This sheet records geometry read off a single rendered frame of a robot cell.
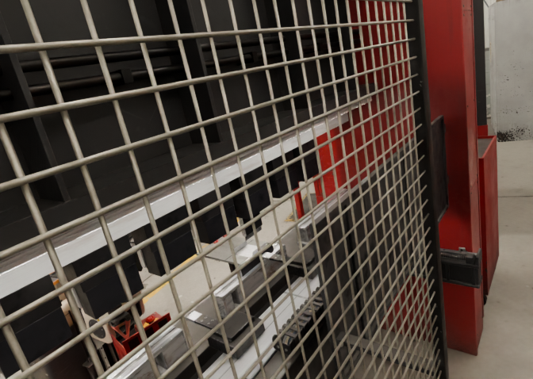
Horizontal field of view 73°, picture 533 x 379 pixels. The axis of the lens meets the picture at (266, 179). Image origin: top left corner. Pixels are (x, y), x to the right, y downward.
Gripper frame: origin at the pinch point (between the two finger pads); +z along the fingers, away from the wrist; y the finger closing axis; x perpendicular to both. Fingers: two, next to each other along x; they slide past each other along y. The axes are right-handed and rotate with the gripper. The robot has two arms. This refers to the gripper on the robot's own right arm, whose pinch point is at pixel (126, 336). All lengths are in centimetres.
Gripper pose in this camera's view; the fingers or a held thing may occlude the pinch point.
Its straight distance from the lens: 168.8
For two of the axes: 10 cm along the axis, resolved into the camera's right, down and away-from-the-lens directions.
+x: 7.1, -3.2, 6.3
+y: 6.2, -1.6, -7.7
